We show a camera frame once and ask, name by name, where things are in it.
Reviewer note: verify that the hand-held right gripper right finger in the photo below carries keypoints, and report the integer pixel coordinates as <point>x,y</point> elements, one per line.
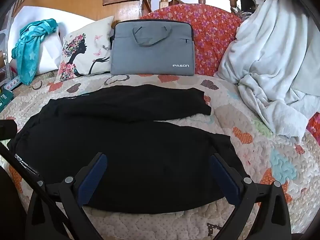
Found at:
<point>226,180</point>

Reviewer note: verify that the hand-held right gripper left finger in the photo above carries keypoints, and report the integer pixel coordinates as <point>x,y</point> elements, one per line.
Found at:
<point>93,177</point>

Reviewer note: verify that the black pants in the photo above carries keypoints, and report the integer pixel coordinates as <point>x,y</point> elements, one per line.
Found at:
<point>137,142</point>

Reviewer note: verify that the heart patterned quilt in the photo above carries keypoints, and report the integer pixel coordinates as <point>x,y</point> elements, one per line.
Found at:
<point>262,155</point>

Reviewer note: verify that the green box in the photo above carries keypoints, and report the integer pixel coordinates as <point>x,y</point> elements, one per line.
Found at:
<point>6,100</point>

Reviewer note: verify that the colourful flat box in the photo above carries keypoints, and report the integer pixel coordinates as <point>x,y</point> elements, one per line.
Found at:
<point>13,83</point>

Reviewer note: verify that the teal star towel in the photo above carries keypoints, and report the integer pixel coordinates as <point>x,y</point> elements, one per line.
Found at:
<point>27,55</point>

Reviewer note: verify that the white pillow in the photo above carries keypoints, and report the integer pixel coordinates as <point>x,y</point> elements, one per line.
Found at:
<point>50,52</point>

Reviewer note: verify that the printed silhouette pillow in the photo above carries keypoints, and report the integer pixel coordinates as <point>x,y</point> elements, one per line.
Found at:
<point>85,52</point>

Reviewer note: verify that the white blanket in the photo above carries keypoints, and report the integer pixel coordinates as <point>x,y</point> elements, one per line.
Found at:
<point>270,55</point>

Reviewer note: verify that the grey laptop bag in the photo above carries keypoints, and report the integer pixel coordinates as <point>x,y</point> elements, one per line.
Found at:
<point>150,57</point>

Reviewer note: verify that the wooden staircase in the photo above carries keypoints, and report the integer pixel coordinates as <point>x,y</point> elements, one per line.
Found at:
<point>105,0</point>

